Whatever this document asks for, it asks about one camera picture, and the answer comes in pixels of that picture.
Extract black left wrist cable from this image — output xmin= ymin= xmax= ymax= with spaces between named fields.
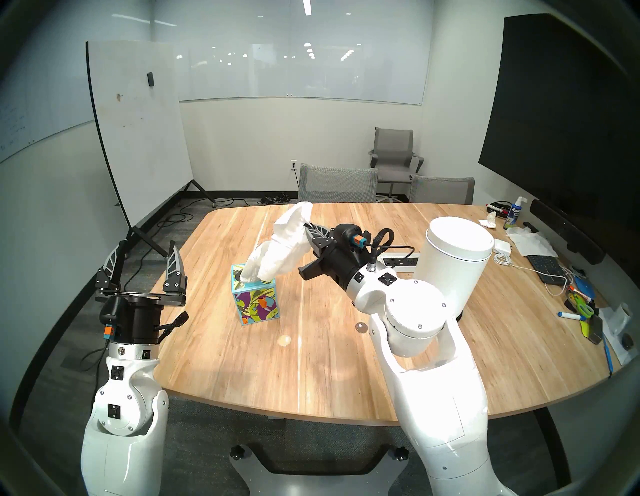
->
xmin=157 ymin=311 xmax=190 ymax=345

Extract rolling whiteboard on stand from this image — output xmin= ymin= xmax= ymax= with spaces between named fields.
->
xmin=86 ymin=40 xmax=218 ymax=258

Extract grey fabric office chair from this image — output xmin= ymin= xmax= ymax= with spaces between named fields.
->
xmin=409 ymin=176 xmax=476 ymax=206

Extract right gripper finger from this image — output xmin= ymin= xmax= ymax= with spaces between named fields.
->
xmin=304 ymin=223 xmax=332 ymax=250
xmin=304 ymin=222 xmax=334 ymax=244

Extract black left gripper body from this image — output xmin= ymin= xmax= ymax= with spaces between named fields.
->
xmin=95 ymin=294 xmax=187 ymax=345

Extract table power outlet box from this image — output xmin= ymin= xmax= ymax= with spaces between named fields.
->
xmin=381 ymin=252 xmax=421 ymax=273

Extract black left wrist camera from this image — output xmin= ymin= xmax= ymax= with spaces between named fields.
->
xmin=100 ymin=300 xmax=118 ymax=342

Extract black floor cable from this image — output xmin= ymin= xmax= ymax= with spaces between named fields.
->
xmin=160 ymin=197 xmax=261 ymax=227

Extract black keyboard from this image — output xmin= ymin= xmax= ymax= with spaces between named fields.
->
xmin=526 ymin=255 xmax=571 ymax=287

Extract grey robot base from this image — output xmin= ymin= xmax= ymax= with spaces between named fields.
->
xmin=229 ymin=444 xmax=421 ymax=496

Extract wall whiteboard with writing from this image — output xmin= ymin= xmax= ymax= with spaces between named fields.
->
xmin=0 ymin=10 xmax=151 ymax=165

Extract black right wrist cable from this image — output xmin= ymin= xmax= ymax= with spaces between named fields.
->
xmin=367 ymin=228 xmax=416 ymax=271

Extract whiteboard cleaner spray bottle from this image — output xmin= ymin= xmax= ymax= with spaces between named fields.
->
xmin=504 ymin=196 xmax=529 ymax=231

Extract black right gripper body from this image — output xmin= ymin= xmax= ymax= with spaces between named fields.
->
xmin=299 ymin=244 xmax=369 ymax=297

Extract grey armrest office chair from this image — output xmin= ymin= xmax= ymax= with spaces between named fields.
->
xmin=368 ymin=127 xmax=425 ymax=203

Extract white tissue sheet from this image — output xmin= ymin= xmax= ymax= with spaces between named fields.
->
xmin=241 ymin=244 xmax=281 ymax=282
xmin=260 ymin=201 xmax=315 ymax=276

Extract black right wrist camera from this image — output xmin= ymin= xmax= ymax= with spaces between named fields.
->
xmin=334 ymin=224 xmax=372 ymax=252

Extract white paper cup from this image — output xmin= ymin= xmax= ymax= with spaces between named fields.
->
xmin=607 ymin=302 xmax=635 ymax=338

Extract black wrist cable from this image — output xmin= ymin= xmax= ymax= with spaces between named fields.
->
xmin=367 ymin=228 xmax=416 ymax=271
xmin=157 ymin=311 xmax=190 ymax=345

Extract black video sound bar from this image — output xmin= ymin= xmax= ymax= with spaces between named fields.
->
xmin=530 ymin=199 xmax=607 ymax=266

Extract dark block with yellow edge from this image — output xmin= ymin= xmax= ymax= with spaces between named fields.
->
xmin=580 ymin=317 xmax=604 ymax=346

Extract colourful toucan tissue box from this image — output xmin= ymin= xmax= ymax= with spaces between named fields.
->
xmin=231 ymin=267 xmax=281 ymax=327

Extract large black wall screen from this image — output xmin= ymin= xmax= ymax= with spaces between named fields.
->
xmin=478 ymin=13 xmax=640 ymax=236

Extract white paper sheet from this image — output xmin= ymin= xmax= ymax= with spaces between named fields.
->
xmin=597 ymin=307 xmax=638 ymax=366

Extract wide glass wall whiteboard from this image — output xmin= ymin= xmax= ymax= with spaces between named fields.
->
xmin=152 ymin=0 xmax=434 ymax=106

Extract green handled scissors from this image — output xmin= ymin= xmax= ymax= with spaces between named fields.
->
xmin=567 ymin=292 xmax=596 ymax=321

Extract white charger cable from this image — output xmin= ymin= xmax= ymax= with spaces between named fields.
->
xmin=492 ymin=250 xmax=571 ymax=297

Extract white pedal trash can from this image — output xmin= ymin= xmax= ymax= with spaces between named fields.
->
xmin=415 ymin=216 xmax=496 ymax=322

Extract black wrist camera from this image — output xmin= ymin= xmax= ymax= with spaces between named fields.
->
xmin=100 ymin=300 xmax=118 ymax=342
xmin=334 ymin=224 xmax=372 ymax=252

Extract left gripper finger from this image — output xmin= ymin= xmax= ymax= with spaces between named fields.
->
xmin=96 ymin=240 xmax=128 ymax=296
xmin=162 ymin=241 xmax=188 ymax=296

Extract grey mesh office chair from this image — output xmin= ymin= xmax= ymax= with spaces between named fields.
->
xmin=298 ymin=163 xmax=379 ymax=204

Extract white paper towel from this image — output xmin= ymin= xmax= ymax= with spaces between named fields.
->
xmin=506 ymin=227 xmax=559 ymax=258

